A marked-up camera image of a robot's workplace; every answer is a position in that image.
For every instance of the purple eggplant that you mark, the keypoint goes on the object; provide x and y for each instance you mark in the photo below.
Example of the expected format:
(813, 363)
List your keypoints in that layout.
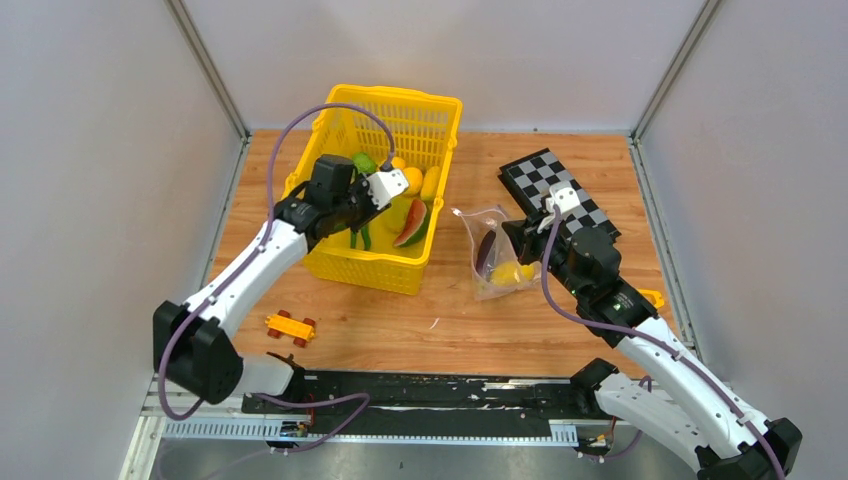
(486, 256)

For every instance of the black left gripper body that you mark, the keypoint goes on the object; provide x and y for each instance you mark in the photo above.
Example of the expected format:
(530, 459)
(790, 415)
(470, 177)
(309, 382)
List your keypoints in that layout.
(357, 209)

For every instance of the yellow toy car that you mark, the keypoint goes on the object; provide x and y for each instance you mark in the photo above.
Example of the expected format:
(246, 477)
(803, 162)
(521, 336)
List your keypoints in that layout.
(283, 324)

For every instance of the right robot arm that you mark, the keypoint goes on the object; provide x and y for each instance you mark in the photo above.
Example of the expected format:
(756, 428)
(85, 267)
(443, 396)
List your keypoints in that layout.
(697, 417)

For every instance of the green round vegetable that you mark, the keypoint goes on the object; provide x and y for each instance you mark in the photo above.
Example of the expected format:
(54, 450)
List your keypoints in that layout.
(364, 164)

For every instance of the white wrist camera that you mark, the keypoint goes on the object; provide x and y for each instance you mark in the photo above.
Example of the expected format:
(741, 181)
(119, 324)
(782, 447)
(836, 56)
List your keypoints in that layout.
(384, 186)
(562, 199)

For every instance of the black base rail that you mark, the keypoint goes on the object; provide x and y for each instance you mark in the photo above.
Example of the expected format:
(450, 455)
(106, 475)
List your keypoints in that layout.
(395, 408)

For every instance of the yellow mango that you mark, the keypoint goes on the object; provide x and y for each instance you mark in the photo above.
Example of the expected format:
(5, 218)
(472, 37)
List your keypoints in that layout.
(414, 177)

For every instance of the yellow plastic basket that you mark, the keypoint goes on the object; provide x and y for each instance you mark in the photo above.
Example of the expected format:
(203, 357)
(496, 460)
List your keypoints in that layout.
(424, 127)

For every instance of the watermelon slice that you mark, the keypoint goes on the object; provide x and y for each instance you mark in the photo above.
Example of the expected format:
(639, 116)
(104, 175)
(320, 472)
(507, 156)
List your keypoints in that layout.
(415, 224)

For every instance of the orange plastic handle piece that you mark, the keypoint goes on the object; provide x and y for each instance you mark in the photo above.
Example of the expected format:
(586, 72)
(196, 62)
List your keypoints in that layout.
(655, 297)

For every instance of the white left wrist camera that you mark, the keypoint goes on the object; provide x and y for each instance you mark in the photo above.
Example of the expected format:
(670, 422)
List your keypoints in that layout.
(384, 186)

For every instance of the black white chessboard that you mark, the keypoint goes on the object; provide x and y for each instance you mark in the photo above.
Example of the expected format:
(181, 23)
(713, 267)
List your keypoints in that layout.
(538, 180)

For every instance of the clear zip top bag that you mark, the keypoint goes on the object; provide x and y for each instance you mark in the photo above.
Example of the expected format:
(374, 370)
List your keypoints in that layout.
(477, 223)

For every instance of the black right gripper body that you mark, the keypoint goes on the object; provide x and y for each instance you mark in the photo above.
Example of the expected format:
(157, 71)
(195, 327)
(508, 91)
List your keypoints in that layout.
(535, 243)

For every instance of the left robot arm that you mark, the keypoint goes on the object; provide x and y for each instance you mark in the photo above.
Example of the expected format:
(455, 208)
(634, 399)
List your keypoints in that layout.
(193, 340)

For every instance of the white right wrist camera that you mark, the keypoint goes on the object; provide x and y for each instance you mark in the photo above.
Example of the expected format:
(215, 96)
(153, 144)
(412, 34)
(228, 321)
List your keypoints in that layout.
(562, 199)

